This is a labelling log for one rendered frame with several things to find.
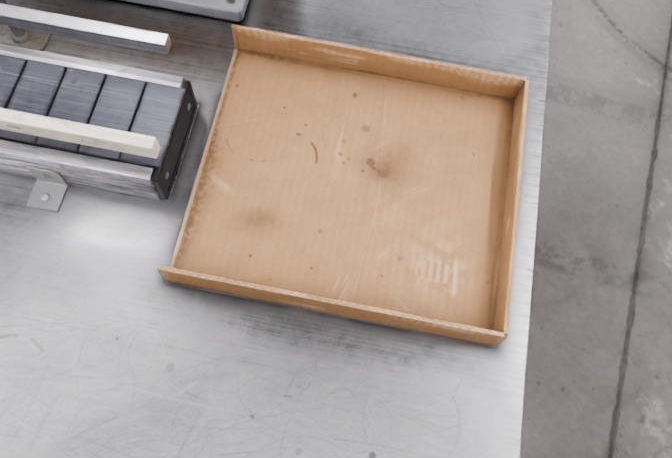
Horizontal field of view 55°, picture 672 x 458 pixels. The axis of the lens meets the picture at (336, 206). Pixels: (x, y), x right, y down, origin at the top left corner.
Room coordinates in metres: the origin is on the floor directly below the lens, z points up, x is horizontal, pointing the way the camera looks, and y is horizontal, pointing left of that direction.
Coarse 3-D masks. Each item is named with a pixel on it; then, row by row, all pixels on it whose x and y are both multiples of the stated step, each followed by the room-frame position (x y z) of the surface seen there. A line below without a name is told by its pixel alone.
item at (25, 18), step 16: (0, 16) 0.31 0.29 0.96; (16, 16) 0.31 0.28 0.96; (32, 16) 0.32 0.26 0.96; (48, 16) 0.32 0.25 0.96; (64, 16) 0.32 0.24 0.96; (48, 32) 0.31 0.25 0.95; (64, 32) 0.31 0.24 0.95; (80, 32) 0.31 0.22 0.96; (96, 32) 0.31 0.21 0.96; (112, 32) 0.31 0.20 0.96; (128, 32) 0.31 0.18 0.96; (144, 32) 0.31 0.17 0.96; (144, 48) 0.30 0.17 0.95; (160, 48) 0.30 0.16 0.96
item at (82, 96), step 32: (0, 64) 0.32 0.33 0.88; (32, 64) 0.32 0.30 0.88; (0, 96) 0.28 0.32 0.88; (32, 96) 0.29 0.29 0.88; (64, 96) 0.29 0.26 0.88; (96, 96) 0.30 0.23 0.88; (128, 96) 0.30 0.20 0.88; (160, 96) 0.30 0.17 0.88; (128, 128) 0.27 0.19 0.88; (160, 128) 0.27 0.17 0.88; (128, 160) 0.23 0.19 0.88; (160, 160) 0.24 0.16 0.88
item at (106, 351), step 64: (64, 0) 0.44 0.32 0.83; (256, 0) 0.47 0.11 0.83; (320, 0) 0.47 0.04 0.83; (384, 0) 0.48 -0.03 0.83; (448, 0) 0.49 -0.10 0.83; (512, 0) 0.50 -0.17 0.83; (192, 64) 0.37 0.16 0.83; (512, 64) 0.42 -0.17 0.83; (192, 128) 0.30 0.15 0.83; (0, 192) 0.21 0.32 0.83; (0, 256) 0.15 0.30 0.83; (64, 256) 0.15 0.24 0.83; (128, 256) 0.16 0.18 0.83; (0, 320) 0.09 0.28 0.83; (64, 320) 0.10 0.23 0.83; (128, 320) 0.10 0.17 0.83; (192, 320) 0.11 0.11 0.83; (256, 320) 0.12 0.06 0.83; (320, 320) 0.12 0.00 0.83; (512, 320) 0.14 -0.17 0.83; (0, 384) 0.04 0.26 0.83; (64, 384) 0.04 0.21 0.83; (128, 384) 0.05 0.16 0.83; (192, 384) 0.06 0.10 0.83; (256, 384) 0.06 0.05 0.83; (320, 384) 0.07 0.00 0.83; (384, 384) 0.07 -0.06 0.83; (448, 384) 0.08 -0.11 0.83; (512, 384) 0.09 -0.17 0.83; (0, 448) -0.01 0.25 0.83; (64, 448) -0.01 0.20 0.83; (128, 448) 0.00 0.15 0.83; (192, 448) 0.01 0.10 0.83; (256, 448) 0.01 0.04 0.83; (320, 448) 0.02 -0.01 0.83; (384, 448) 0.02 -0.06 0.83; (448, 448) 0.03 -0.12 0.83; (512, 448) 0.03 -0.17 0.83
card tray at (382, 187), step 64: (256, 64) 0.38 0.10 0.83; (320, 64) 0.39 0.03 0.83; (384, 64) 0.38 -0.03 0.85; (448, 64) 0.38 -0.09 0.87; (256, 128) 0.31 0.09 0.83; (320, 128) 0.31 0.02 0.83; (384, 128) 0.32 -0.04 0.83; (448, 128) 0.33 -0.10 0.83; (512, 128) 0.34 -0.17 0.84; (192, 192) 0.23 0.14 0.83; (256, 192) 0.24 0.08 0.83; (320, 192) 0.24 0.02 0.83; (384, 192) 0.25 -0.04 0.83; (448, 192) 0.26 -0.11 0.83; (512, 192) 0.25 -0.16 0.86; (192, 256) 0.17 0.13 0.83; (256, 256) 0.17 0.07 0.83; (320, 256) 0.18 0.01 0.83; (384, 256) 0.19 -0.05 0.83; (448, 256) 0.19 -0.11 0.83; (512, 256) 0.19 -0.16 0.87; (384, 320) 0.13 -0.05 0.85; (448, 320) 0.13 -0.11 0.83
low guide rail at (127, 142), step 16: (0, 112) 0.25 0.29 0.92; (16, 112) 0.25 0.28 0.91; (0, 128) 0.24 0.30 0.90; (16, 128) 0.24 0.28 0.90; (32, 128) 0.24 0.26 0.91; (48, 128) 0.24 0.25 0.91; (64, 128) 0.24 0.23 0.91; (80, 128) 0.24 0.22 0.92; (96, 128) 0.24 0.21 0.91; (96, 144) 0.24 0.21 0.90; (112, 144) 0.23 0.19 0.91; (128, 144) 0.23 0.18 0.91; (144, 144) 0.23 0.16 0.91
